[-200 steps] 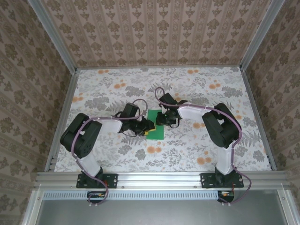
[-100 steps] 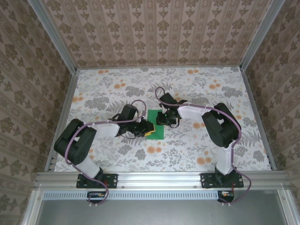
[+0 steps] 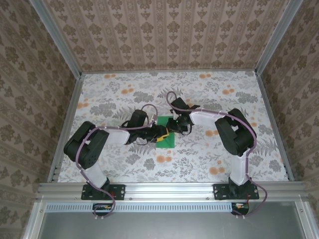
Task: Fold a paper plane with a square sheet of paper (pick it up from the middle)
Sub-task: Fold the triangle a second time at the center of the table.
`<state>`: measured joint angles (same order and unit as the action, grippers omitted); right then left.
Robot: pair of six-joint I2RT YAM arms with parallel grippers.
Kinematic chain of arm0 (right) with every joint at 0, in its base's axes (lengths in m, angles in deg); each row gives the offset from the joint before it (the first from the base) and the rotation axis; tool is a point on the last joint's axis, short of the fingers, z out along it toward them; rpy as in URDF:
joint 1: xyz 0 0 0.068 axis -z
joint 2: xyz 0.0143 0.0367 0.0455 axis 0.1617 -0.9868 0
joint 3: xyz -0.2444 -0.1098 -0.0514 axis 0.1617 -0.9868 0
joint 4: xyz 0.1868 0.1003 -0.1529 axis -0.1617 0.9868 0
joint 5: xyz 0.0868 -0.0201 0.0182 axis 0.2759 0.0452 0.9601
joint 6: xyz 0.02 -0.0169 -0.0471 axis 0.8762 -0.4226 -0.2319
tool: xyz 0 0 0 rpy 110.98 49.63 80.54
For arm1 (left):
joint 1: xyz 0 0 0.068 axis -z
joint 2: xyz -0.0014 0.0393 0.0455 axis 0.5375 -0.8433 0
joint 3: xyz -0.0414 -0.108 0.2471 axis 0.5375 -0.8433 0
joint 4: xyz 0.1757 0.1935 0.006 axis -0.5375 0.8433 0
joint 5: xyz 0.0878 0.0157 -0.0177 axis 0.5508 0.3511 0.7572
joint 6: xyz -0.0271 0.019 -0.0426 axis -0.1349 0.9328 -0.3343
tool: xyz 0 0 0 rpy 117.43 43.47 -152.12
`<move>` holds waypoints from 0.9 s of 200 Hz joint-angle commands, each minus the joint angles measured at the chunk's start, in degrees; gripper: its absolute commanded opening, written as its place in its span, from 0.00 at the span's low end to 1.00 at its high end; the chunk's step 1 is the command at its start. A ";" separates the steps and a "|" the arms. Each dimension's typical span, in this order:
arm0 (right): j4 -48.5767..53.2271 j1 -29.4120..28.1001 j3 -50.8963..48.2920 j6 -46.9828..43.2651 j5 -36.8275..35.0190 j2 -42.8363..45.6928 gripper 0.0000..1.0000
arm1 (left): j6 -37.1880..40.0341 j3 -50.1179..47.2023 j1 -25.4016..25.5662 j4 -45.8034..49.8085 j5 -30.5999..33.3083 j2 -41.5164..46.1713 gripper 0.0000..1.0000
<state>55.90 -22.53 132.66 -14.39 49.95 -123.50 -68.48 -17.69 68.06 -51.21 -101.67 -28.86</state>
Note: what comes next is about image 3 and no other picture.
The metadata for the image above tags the green paper sheet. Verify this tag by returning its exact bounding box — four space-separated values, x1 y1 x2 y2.
156 116 176 149

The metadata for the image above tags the floral patterned table cover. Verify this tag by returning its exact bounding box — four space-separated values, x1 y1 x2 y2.
53 71 291 184

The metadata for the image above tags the grey metal panel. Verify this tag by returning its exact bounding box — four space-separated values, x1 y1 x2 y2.
37 211 307 239

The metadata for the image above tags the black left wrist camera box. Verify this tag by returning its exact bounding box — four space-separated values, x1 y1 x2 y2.
130 109 148 127

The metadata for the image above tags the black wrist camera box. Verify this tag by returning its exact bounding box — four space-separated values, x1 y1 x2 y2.
170 98 200 113
130 109 148 127

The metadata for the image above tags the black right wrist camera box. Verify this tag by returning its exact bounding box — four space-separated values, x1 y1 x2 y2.
170 98 200 113

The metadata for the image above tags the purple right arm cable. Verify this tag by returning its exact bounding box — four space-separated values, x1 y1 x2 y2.
166 91 269 220

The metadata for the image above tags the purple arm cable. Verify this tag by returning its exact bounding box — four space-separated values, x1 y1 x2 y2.
166 91 269 220
74 104 159 221

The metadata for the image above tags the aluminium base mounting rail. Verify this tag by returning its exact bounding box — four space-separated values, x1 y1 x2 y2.
36 181 309 201

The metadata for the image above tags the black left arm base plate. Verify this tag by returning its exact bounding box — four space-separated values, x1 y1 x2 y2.
81 183 126 201

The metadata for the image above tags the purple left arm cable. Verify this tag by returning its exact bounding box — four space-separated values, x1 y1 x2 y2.
74 104 159 221

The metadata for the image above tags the white slotted cable duct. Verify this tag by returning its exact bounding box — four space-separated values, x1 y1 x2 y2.
46 201 233 213

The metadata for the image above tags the aluminium side rail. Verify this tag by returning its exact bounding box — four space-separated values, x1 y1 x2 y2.
255 72 295 181
47 74 84 184

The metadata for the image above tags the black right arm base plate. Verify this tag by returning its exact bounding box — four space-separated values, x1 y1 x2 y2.
213 183 260 201

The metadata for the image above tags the black cable junction mount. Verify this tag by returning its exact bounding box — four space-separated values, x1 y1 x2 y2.
231 202 250 216
92 203 113 217

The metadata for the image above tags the aluminium corner post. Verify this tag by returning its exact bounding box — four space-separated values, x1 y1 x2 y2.
254 0 305 75
29 0 83 78

